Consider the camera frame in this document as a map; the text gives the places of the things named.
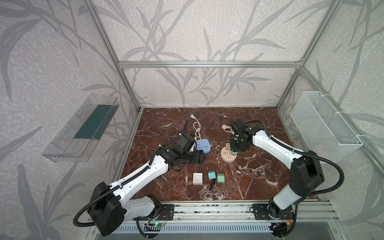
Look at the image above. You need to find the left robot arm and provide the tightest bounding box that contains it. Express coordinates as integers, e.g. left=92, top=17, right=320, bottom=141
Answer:
left=73, top=124, right=205, bottom=236

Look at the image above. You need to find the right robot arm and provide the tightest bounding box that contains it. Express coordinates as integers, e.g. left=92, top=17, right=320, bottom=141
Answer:
left=230, top=119, right=345, bottom=219

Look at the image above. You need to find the blue square power strip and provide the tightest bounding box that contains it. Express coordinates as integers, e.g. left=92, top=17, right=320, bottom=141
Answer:
left=196, top=139, right=211, bottom=154

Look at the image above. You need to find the pink round power strip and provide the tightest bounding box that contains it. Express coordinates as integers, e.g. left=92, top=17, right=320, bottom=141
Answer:
left=221, top=147, right=237, bottom=163

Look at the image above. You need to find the white charger adapter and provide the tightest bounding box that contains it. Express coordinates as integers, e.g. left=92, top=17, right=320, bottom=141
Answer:
left=193, top=173, right=203, bottom=185

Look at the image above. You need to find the teal charger adapter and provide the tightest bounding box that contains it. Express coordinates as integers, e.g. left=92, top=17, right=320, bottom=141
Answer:
left=208, top=171, right=217, bottom=180

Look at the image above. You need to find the right base wiring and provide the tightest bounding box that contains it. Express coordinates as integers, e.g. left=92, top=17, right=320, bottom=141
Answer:
left=268, top=215, right=296, bottom=239

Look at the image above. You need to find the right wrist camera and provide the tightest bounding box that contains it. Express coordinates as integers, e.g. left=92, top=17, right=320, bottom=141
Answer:
left=230, top=119, right=248, bottom=137

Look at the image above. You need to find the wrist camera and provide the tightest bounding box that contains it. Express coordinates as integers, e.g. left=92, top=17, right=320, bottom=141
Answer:
left=172, top=134, right=196, bottom=155
left=230, top=119, right=248, bottom=137

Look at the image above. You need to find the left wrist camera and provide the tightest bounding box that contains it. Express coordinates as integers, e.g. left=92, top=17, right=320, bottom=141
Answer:
left=172, top=134, right=196, bottom=155

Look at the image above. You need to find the white plug cable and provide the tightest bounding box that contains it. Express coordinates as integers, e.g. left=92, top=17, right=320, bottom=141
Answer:
left=189, top=114, right=203, bottom=141

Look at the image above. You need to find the electronics board with wires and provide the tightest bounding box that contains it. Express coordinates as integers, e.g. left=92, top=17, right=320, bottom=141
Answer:
left=135, top=212, right=168, bottom=240

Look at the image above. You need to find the white wire mesh basket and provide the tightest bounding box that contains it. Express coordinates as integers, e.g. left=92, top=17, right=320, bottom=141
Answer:
left=291, top=91, right=363, bottom=163

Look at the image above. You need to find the aluminium front rail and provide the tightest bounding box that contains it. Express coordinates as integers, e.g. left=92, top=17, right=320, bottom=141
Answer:
left=157, top=199, right=339, bottom=224

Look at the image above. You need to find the clear plastic wall shelf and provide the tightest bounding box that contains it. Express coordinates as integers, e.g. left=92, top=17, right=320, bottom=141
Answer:
left=42, top=94, right=120, bottom=163

